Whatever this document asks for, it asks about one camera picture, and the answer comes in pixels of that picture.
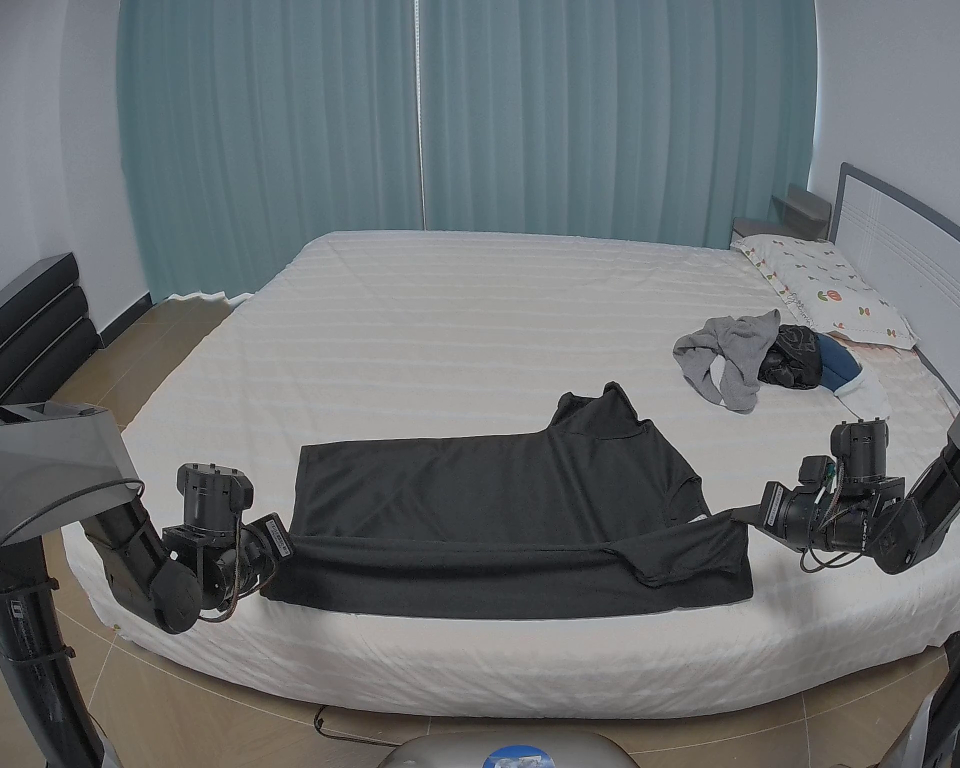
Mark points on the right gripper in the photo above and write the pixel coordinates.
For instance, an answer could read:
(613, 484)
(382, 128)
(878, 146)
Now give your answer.
(795, 517)

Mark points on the grey garment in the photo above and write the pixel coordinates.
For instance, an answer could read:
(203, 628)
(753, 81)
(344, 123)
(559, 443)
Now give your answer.
(739, 349)

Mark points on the white printed pillow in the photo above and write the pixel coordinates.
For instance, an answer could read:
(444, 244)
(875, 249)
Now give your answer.
(825, 289)

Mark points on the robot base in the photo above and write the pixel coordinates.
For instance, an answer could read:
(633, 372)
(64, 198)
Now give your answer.
(450, 754)

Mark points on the grey bedside table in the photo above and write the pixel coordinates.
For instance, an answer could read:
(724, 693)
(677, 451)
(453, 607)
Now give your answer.
(799, 210)

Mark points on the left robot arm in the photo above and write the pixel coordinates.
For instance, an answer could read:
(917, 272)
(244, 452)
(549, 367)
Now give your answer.
(112, 540)

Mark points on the dark blue garment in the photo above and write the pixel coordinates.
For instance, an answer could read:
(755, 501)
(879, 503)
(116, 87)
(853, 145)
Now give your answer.
(840, 364)

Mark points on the bed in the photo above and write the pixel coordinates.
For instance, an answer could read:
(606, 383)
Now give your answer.
(487, 337)

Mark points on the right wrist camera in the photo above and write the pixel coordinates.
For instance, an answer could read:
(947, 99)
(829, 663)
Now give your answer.
(814, 472)

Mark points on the blue-green curtain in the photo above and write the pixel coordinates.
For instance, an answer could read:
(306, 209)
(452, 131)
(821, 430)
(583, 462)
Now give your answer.
(262, 150)
(600, 112)

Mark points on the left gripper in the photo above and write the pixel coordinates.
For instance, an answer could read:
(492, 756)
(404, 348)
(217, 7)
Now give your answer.
(259, 555)

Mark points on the black T-shirt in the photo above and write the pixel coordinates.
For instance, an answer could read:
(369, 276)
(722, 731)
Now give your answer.
(487, 495)

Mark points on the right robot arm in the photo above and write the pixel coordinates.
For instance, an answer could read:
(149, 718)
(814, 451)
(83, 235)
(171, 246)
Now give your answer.
(862, 450)

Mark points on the black garment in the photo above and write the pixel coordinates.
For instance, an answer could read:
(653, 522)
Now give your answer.
(791, 360)

